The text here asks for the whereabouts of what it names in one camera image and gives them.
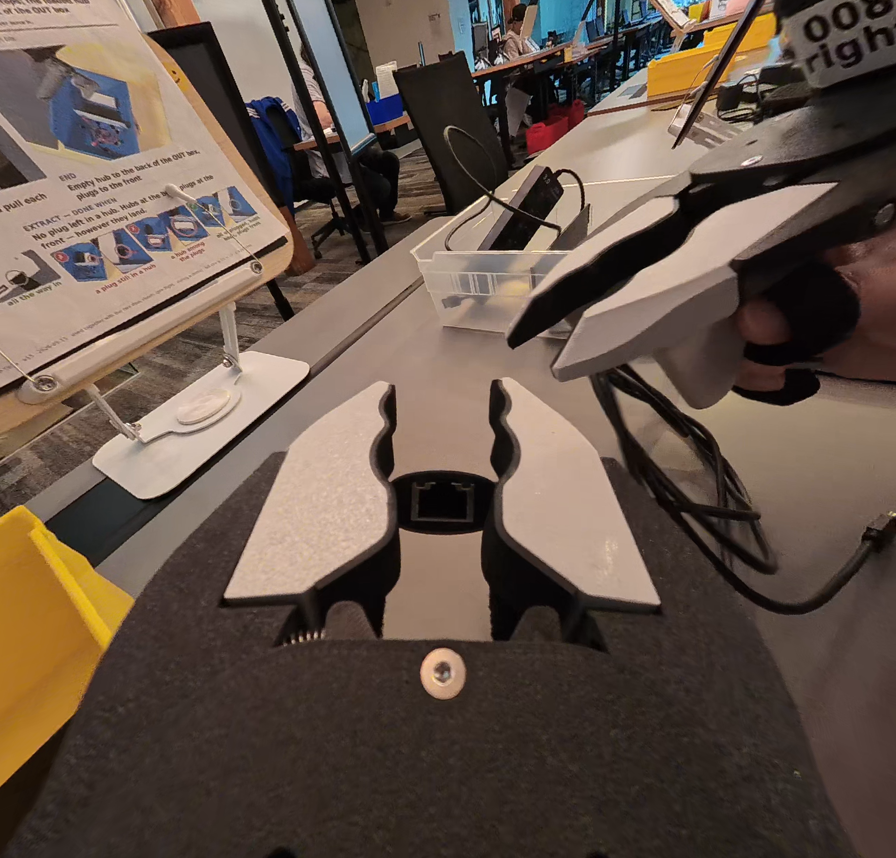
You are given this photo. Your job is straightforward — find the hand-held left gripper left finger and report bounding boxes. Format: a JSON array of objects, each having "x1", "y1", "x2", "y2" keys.
[{"x1": 223, "y1": 380, "x2": 400, "y2": 635}]

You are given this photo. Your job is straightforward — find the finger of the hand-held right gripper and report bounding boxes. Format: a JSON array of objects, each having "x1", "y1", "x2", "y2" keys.
[
  {"x1": 505, "y1": 195, "x2": 690, "y2": 351},
  {"x1": 550, "y1": 182, "x2": 839, "y2": 384}
]

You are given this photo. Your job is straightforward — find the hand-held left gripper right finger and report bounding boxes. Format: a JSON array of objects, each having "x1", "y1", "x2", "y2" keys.
[{"x1": 482, "y1": 378, "x2": 662, "y2": 638}]

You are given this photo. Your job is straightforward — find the black USB hub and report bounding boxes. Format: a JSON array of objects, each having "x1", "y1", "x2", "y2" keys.
[{"x1": 479, "y1": 165, "x2": 567, "y2": 253}]

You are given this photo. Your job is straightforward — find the clear plastic bin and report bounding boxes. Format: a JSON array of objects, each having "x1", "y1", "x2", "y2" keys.
[{"x1": 411, "y1": 172, "x2": 610, "y2": 341}]

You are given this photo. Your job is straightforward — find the thin black hub cable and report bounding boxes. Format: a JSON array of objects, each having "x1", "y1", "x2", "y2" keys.
[{"x1": 443, "y1": 125, "x2": 589, "y2": 253}]

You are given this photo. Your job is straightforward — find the yellow storage bin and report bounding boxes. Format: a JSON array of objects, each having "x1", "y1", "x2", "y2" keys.
[{"x1": 0, "y1": 504, "x2": 135, "y2": 789}]

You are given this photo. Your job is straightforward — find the person's right hand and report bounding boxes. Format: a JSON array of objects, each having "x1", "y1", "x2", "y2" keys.
[{"x1": 734, "y1": 237, "x2": 896, "y2": 391}]

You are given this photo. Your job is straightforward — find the row of yellow bins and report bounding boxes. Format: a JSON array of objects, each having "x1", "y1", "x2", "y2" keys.
[{"x1": 645, "y1": 0, "x2": 778, "y2": 99}]

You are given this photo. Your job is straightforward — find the blue storage bin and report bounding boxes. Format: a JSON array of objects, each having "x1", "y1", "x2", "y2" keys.
[{"x1": 367, "y1": 91, "x2": 407, "y2": 131}]

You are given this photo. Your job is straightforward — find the mobile whiteboard black stand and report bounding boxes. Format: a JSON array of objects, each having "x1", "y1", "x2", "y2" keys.
[{"x1": 245, "y1": 0, "x2": 389, "y2": 265}]

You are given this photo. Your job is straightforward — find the blue jacket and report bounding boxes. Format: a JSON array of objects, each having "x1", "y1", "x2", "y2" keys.
[{"x1": 245, "y1": 98, "x2": 303, "y2": 201}]

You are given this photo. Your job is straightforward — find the printed instruction sheet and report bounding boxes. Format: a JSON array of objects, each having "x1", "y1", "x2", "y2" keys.
[{"x1": 0, "y1": 0, "x2": 291, "y2": 390}]

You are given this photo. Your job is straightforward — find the black framed panel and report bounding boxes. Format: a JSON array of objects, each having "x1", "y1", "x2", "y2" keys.
[{"x1": 147, "y1": 21, "x2": 295, "y2": 320}]

